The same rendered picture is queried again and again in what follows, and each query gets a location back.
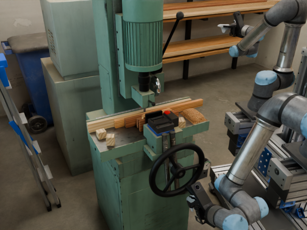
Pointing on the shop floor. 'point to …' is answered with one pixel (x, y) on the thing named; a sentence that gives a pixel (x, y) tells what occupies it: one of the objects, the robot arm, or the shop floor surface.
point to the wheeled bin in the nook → (32, 77)
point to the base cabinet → (140, 198)
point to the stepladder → (25, 137)
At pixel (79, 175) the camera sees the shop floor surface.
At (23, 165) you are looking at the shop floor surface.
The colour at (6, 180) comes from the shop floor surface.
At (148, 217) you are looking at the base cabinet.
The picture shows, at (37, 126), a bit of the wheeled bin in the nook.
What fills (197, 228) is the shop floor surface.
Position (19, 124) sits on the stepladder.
